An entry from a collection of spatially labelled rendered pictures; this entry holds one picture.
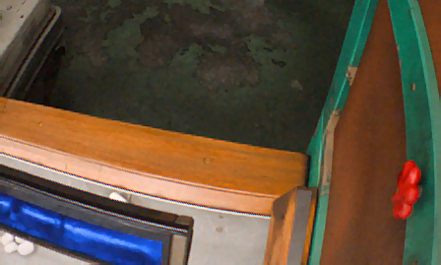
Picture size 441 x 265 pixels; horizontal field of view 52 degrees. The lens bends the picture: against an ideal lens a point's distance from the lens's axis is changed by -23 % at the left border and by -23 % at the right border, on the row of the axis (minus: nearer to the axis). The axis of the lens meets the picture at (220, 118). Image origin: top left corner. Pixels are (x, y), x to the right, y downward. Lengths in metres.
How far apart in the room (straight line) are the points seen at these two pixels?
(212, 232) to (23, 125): 0.40
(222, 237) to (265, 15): 1.50
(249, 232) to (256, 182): 0.09
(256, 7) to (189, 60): 0.41
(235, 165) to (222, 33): 1.28
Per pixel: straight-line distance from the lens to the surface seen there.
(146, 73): 1.99
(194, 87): 1.95
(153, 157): 0.89
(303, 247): 0.74
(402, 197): 0.35
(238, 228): 0.87
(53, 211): 0.48
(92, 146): 0.91
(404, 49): 0.46
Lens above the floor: 1.53
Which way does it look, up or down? 54 degrees down
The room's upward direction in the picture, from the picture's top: 9 degrees clockwise
